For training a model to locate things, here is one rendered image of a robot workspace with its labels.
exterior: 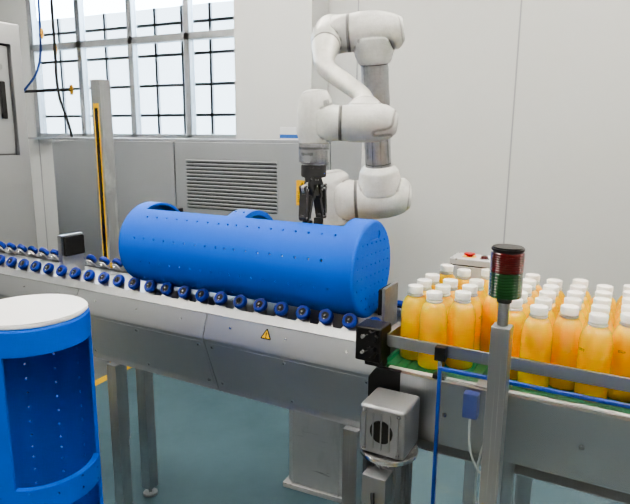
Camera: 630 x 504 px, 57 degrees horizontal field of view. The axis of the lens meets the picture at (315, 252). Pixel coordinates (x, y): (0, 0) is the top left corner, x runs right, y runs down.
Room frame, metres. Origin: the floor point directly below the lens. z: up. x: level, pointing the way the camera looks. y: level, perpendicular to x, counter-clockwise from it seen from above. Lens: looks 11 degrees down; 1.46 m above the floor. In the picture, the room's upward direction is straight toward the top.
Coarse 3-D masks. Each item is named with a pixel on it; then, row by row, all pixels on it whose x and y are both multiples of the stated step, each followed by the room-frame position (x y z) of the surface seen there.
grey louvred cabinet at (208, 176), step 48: (144, 144) 3.81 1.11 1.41; (192, 144) 3.65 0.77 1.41; (240, 144) 3.50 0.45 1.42; (288, 144) 3.37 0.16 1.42; (336, 144) 3.35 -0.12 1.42; (96, 192) 3.99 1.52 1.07; (144, 192) 3.82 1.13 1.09; (192, 192) 3.64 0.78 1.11; (240, 192) 3.50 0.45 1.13; (288, 192) 3.37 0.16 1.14; (96, 240) 4.01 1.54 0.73
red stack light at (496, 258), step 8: (496, 256) 1.08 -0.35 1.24; (504, 256) 1.07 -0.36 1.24; (512, 256) 1.07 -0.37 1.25; (520, 256) 1.07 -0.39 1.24; (496, 264) 1.08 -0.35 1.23; (504, 264) 1.07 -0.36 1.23; (512, 264) 1.07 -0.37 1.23; (520, 264) 1.07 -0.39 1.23; (496, 272) 1.08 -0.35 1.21; (504, 272) 1.07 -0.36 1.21; (512, 272) 1.07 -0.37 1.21; (520, 272) 1.07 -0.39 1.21
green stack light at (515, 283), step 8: (496, 280) 1.08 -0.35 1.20; (504, 280) 1.07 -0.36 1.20; (512, 280) 1.07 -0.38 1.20; (520, 280) 1.07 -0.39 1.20; (488, 288) 1.11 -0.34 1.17; (496, 288) 1.08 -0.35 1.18; (504, 288) 1.07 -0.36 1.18; (512, 288) 1.07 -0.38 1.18; (520, 288) 1.07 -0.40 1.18; (496, 296) 1.08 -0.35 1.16; (504, 296) 1.07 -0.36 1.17; (512, 296) 1.07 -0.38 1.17; (520, 296) 1.08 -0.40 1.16
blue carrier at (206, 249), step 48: (144, 240) 1.86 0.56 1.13; (192, 240) 1.77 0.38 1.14; (240, 240) 1.69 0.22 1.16; (288, 240) 1.62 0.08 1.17; (336, 240) 1.56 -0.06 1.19; (384, 240) 1.69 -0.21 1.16; (192, 288) 1.85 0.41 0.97; (240, 288) 1.70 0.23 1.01; (288, 288) 1.60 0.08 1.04; (336, 288) 1.52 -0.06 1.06
